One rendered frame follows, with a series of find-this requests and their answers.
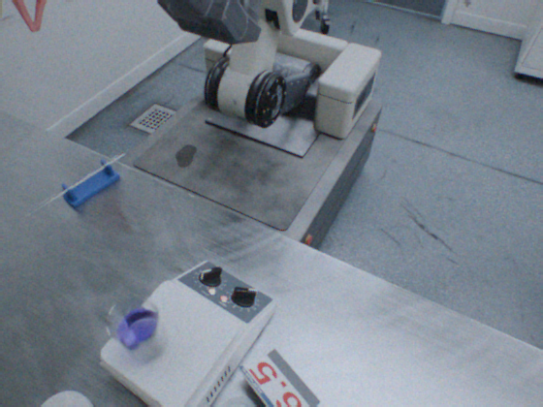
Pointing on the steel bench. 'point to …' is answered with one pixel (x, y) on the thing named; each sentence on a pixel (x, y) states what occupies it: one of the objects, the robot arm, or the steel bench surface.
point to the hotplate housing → (248, 331)
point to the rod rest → (91, 186)
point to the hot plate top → (178, 348)
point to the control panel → (225, 293)
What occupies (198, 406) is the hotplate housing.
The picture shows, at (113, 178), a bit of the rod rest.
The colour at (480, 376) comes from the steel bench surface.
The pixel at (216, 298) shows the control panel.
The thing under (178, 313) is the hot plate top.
